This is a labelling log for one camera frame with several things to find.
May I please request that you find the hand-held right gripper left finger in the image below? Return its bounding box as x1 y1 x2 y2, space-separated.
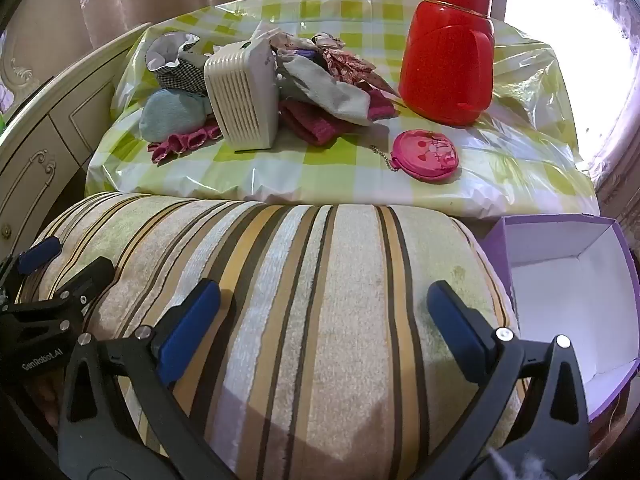
57 279 236 480

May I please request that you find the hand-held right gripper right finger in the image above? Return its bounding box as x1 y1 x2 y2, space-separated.
426 280 606 480

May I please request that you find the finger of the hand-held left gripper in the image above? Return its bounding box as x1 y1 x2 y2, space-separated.
15 256 116 312
0 236 63 286

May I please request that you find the purple cardboard box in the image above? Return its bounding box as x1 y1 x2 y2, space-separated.
482 214 640 423

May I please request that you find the magenta knit glove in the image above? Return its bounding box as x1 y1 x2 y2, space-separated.
279 91 401 147
147 125 223 165

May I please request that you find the light blue sock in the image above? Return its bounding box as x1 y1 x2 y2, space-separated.
139 89 213 142

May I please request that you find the white plastic packet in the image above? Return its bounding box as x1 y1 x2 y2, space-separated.
250 20 301 47

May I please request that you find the cream carved cabinet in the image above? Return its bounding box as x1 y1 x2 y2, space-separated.
0 22 151 261

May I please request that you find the striped sofa cushion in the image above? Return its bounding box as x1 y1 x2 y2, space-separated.
15 191 531 480

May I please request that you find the pink round coin purse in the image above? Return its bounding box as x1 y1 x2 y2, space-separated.
370 129 457 184

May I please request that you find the green checked plastic tablecloth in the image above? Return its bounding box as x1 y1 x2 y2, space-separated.
86 0 601 221

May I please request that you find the houndstooth checked cloth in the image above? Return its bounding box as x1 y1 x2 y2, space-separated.
145 32 211 97

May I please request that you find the white ribbed plastic device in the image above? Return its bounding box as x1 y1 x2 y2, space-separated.
203 39 280 152

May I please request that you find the red thermos jug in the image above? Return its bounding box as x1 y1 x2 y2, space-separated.
398 0 496 127

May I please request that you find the grey white cloth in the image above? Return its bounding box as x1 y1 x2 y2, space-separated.
275 52 373 127

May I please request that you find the brown floral cloth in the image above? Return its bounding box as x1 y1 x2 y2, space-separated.
312 32 378 86

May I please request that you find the white lace curtain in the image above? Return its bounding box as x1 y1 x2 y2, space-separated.
500 0 640 211

